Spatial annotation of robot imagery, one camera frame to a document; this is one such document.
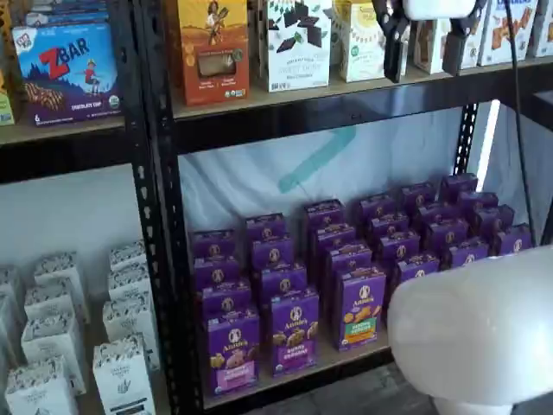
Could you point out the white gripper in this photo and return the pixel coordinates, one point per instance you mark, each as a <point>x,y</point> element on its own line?
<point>436,8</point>

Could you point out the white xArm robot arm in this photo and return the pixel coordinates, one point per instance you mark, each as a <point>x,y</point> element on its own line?
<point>475,324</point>

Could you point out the pretzel crackers cheddar box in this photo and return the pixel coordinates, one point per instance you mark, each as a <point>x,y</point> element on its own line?
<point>427,43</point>

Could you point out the Simple Mills almond bars box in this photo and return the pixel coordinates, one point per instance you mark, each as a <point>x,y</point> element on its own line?
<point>358,43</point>

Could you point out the pretzel crackers sea salt box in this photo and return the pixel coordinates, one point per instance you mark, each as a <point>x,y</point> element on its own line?
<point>492,43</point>

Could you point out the white cracker box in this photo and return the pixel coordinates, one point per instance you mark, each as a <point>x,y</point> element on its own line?
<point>544,30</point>

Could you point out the Simple Mills sweet thins box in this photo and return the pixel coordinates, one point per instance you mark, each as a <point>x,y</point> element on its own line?
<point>298,65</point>

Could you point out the purple Annie's snack box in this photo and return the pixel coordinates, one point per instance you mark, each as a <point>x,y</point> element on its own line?
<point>458,183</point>
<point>512,240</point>
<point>477,199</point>
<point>492,218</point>

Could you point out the purple Annie's brown patch box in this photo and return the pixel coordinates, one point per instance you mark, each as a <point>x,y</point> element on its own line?
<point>447,233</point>
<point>464,255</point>
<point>417,194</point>
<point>433,212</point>

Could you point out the purple Annie's green patch box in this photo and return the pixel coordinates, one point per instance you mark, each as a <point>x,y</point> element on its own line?
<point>336,235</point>
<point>360,315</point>
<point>324,212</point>
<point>347,257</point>

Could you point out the orange Revival snack box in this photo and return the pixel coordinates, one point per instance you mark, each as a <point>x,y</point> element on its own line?
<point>211,52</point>

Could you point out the blue Z Bar box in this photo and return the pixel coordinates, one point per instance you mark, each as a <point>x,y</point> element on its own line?
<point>65,15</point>
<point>65,73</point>

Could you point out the white Organic Pantry box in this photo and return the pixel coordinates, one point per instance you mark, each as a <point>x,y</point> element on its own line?
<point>129,283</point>
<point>56,268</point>
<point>52,341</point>
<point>8,281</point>
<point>47,298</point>
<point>129,317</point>
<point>127,255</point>
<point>39,393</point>
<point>123,380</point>
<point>6,328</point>

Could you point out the orange Bobo's box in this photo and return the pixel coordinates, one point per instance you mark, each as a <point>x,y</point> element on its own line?
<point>4,108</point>

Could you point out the black metal rack with Annie's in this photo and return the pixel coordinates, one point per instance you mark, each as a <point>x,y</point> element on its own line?
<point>302,121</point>

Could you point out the black metal rack white boxes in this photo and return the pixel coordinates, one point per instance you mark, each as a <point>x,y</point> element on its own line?
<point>65,155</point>

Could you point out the black metal frame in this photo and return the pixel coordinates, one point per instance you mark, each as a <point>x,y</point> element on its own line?
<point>546,99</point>

